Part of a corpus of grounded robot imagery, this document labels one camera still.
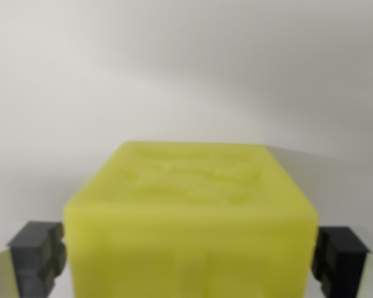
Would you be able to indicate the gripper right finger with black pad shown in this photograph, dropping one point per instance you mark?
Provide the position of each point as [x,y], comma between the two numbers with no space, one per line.
[342,264]

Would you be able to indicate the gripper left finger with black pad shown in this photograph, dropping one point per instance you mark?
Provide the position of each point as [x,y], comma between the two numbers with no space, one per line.
[34,264]

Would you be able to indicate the yellow plastic cube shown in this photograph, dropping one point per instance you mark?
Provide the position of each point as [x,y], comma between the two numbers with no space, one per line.
[189,232]

